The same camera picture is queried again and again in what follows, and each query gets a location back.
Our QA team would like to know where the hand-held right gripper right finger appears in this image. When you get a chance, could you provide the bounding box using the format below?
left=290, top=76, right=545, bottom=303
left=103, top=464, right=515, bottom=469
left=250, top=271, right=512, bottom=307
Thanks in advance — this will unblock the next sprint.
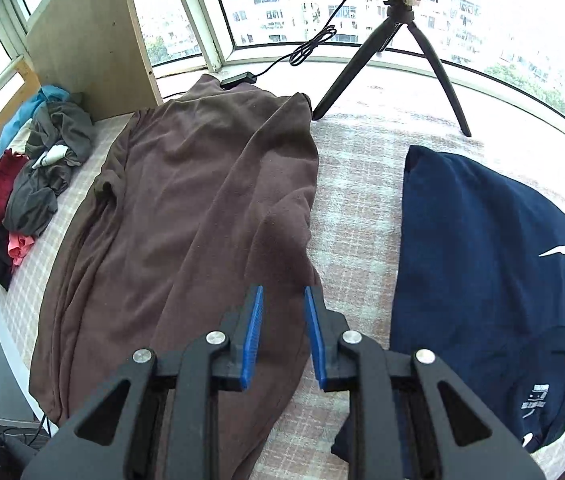
left=304, top=286, right=546, bottom=480

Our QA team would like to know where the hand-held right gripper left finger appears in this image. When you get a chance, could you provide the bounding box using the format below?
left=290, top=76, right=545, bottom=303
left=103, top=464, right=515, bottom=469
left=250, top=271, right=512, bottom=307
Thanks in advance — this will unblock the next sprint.
left=21, top=285, right=264, bottom=480

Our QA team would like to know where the brown shirt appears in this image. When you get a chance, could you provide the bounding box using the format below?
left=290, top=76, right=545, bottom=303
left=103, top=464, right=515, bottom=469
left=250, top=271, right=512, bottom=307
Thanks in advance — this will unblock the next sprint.
left=29, top=74, right=323, bottom=480

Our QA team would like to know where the pink plaid blanket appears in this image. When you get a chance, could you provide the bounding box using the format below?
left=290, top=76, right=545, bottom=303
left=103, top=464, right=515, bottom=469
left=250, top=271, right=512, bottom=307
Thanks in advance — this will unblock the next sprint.
left=0, top=77, right=565, bottom=480

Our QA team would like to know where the navy folded shirt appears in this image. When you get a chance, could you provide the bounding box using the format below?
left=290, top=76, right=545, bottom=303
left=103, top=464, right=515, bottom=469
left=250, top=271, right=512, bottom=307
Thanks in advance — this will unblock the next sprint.
left=331, top=145, right=565, bottom=466

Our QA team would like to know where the pink garment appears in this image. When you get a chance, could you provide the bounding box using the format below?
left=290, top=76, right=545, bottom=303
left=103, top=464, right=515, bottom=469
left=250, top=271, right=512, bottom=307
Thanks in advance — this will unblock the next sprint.
left=7, top=231, right=37, bottom=268

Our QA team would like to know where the grey printed shirt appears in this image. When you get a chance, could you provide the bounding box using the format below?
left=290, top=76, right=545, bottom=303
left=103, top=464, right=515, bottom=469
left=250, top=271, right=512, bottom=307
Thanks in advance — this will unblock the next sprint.
left=2, top=101, right=96, bottom=238

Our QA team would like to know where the cream garment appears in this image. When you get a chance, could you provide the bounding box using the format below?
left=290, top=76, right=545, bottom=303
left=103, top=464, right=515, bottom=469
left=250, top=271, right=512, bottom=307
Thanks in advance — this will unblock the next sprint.
left=10, top=120, right=38, bottom=158

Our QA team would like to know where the blue garment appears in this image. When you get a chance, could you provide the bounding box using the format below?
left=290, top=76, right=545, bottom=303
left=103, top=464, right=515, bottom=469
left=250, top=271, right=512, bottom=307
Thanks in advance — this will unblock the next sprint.
left=0, top=85, right=72, bottom=158

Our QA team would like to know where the large wooden board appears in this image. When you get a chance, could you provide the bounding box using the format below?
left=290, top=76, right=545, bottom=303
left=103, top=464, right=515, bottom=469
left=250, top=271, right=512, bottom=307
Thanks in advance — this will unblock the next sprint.
left=26, top=0, right=164, bottom=123

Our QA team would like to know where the black ring light cable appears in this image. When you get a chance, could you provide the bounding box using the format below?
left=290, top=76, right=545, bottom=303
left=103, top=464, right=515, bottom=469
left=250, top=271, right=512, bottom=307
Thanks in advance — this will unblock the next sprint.
left=220, top=0, right=371, bottom=88

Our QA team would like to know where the white window frame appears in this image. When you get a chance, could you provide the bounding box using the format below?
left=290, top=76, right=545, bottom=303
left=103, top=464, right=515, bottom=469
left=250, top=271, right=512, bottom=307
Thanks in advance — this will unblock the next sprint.
left=0, top=0, right=565, bottom=161

